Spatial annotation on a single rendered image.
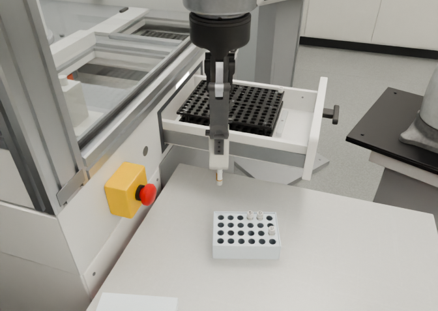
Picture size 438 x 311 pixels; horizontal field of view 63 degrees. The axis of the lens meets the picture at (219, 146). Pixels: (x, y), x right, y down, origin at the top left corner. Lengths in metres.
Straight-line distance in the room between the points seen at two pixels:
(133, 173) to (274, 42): 1.24
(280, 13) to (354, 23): 2.04
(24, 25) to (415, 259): 0.72
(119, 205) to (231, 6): 0.39
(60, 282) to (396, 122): 0.92
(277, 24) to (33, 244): 1.39
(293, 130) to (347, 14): 2.86
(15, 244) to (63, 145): 0.23
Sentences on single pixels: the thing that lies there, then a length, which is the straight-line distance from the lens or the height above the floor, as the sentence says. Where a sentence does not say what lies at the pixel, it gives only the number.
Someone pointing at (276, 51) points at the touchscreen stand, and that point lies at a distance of 1.79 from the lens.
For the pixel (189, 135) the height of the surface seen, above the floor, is 0.87.
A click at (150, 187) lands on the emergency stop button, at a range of 0.64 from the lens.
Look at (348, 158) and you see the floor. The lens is 2.27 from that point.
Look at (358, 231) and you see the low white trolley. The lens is 0.79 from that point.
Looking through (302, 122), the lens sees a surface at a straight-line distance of 0.93.
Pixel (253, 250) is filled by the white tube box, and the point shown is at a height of 0.79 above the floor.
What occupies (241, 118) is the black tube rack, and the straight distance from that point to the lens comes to 0.80.
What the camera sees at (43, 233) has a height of 0.89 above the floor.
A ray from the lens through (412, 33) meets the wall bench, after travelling 3.79.
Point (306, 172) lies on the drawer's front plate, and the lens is 0.76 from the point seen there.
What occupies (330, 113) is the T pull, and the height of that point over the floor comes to 0.91.
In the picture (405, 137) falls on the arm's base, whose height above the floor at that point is 0.79.
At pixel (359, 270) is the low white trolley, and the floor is 0.76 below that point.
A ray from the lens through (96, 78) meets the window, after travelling 0.60.
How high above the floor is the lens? 1.32
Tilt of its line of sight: 36 degrees down
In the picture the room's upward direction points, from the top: straight up
